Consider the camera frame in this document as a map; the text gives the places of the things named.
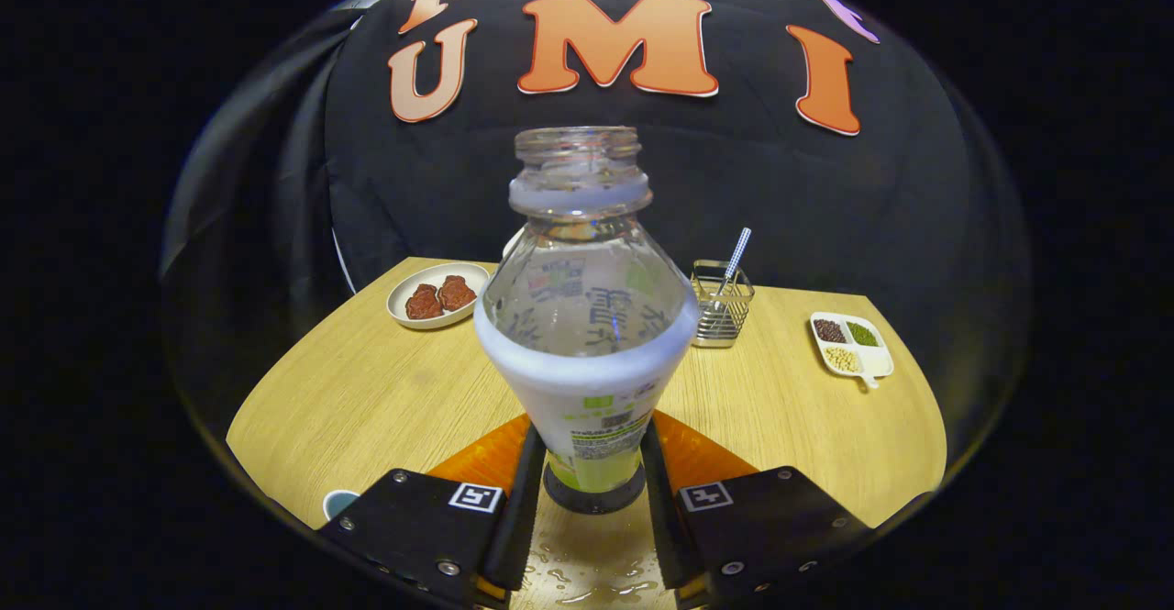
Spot white oval plate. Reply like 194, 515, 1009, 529
386, 262, 491, 330

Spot wooden table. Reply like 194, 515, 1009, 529
226, 257, 948, 610

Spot clear plastic juice bottle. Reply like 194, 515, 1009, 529
473, 126, 703, 494

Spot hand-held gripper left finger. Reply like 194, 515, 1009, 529
316, 422, 548, 609

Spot dark brown round coaster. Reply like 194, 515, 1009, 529
543, 463, 648, 515

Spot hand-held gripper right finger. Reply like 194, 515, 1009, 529
639, 417, 874, 609

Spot red braised meat piece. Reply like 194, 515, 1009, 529
437, 275, 478, 312
405, 283, 445, 321

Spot white checked straw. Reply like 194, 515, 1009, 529
715, 227, 752, 304

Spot wire mesh utensil basket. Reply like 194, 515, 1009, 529
690, 260, 756, 349

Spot white divided dish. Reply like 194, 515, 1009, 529
810, 311, 895, 390

